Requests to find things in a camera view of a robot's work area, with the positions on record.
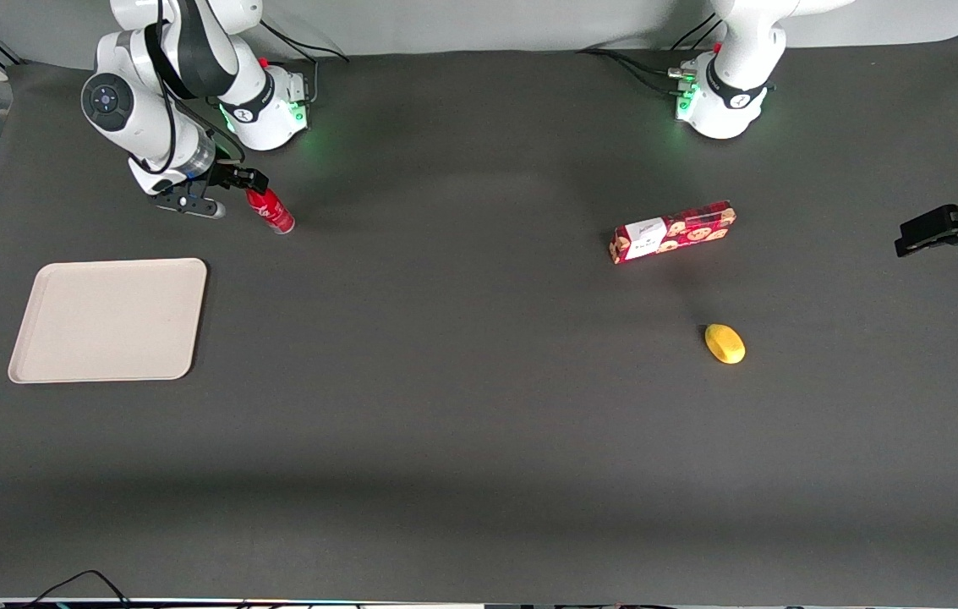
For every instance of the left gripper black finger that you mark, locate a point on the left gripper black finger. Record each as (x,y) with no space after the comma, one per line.
(931,228)

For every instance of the red coke bottle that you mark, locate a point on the red coke bottle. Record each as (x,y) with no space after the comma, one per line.
(276,213)

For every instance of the white rectangular tray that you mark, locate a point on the white rectangular tray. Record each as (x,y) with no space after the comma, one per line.
(106,321)

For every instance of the yellow lemon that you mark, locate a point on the yellow lemon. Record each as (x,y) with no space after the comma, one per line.
(725,344)

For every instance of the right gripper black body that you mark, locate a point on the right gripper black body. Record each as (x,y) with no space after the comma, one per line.
(227,177)

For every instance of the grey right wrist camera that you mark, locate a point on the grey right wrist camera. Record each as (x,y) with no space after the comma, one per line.
(187,205)

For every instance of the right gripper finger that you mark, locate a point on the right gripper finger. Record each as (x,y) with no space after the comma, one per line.
(250,178)
(235,188)

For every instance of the red cookie box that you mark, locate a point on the red cookie box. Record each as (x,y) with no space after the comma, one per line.
(681,233)

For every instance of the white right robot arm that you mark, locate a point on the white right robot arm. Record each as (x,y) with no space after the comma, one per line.
(140,93)

